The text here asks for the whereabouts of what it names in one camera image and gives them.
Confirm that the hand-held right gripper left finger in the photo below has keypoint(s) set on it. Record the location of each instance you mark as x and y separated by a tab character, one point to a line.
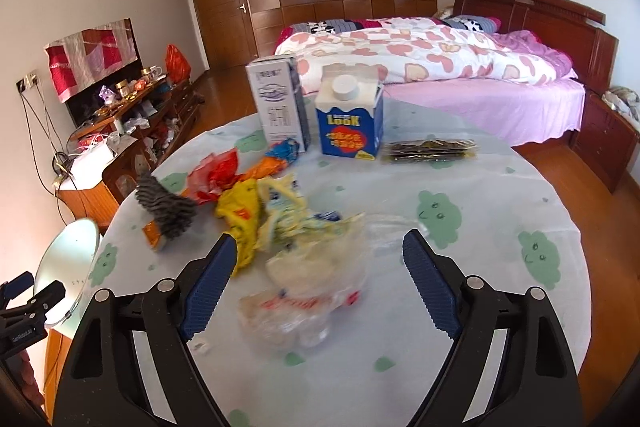
207	292

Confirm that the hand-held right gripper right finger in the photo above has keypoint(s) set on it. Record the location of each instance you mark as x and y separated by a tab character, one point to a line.
430	287

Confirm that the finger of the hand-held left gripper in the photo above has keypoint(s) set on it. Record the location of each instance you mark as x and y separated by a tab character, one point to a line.
20	284
47	299

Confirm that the mint green metal bin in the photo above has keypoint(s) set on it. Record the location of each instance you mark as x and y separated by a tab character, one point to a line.
67	272

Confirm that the orange snack packet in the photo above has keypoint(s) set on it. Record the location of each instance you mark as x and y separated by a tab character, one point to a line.
152	234

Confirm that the clear plastic bag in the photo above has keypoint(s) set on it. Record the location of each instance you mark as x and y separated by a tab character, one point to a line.
300	307

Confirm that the grey foam net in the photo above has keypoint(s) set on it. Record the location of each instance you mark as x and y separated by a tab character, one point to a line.
167	207

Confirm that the red foil wrapper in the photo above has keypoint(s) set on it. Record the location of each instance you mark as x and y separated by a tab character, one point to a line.
215	172

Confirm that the orange and blue wrapper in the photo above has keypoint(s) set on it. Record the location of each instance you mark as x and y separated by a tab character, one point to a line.
272	157

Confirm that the cloud print tablecloth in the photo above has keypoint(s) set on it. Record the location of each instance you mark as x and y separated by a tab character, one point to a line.
475	257

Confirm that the light wooden side cabinet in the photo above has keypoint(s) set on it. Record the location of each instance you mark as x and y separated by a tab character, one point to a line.
87	204

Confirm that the pale yellow wrapper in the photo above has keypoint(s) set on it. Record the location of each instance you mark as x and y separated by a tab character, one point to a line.
295	217

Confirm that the dark snack packet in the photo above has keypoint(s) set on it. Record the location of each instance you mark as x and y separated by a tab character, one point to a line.
430	152

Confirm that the white box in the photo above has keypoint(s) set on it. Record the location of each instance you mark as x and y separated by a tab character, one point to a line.
92	159

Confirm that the dark wooden television cabinet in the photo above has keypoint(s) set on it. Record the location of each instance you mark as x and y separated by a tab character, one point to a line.
165	127

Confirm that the blue and white milk carton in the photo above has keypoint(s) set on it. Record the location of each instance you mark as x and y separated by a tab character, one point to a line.
347	127

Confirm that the black television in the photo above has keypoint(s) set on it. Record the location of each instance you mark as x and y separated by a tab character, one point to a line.
87	107

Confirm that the tall white milk carton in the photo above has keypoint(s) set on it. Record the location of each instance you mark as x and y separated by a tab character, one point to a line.
275	102

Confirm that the purple foil bag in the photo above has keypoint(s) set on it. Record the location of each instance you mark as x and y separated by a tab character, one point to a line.
107	94

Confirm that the wooden nightstand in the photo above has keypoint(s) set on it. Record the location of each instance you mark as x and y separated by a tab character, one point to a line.
597	142

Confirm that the gold lidded jar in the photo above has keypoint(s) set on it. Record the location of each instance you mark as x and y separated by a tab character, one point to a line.
122	87

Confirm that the white mug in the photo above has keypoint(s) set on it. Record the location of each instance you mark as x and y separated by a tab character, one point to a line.
150	74

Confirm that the orange plastic bag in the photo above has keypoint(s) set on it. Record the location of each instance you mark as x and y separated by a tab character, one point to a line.
177	64

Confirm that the heart print duvet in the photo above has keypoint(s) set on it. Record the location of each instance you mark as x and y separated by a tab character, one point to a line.
425	52

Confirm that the red and white cloth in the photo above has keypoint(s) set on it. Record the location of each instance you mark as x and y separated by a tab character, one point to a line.
90	57

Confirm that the grey crumpled cloth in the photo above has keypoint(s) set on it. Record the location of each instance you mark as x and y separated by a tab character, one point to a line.
622	102

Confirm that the wooden door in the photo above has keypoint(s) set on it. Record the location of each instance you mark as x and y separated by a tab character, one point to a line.
220	12

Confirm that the dark wooden bed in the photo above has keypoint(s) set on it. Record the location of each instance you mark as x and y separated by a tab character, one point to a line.
560	32

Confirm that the wall socket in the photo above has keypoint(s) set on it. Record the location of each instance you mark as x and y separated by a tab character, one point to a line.
27	82

